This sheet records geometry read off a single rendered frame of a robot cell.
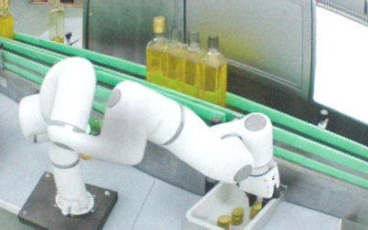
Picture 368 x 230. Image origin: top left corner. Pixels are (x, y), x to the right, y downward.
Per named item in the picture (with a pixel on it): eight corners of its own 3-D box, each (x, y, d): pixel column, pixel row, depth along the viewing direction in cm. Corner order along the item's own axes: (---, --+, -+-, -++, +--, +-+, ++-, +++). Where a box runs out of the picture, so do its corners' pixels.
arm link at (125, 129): (128, 104, 113) (114, 173, 110) (57, 69, 100) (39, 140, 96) (185, 98, 102) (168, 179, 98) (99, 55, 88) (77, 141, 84)
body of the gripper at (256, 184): (282, 155, 122) (281, 183, 129) (247, 143, 127) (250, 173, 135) (268, 178, 118) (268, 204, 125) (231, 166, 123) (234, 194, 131)
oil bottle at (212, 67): (226, 120, 156) (227, 52, 145) (215, 130, 152) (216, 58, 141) (208, 114, 159) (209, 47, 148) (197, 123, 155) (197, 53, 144)
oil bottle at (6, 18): (14, 47, 210) (13, -3, 195) (6, 53, 206) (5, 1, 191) (9, 46, 213) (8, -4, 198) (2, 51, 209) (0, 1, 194)
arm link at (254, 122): (215, 156, 109) (194, 127, 116) (220, 188, 116) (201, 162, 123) (277, 124, 112) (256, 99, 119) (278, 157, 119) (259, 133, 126)
